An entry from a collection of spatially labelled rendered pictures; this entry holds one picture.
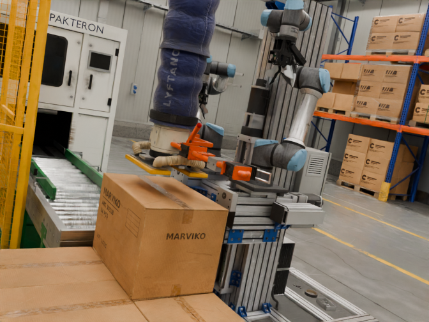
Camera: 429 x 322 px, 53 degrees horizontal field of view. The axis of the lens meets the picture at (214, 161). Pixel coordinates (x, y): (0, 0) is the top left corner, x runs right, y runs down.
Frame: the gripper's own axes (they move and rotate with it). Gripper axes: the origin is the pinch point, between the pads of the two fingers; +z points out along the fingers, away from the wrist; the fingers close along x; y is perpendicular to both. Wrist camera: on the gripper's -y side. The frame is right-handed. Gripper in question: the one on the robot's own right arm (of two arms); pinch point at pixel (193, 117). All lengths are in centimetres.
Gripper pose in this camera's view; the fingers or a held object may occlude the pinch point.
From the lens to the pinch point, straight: 243.4
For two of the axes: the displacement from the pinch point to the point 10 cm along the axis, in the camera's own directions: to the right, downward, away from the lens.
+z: -1.8, 9.7, 1.4
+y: 4.9, 2.2, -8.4
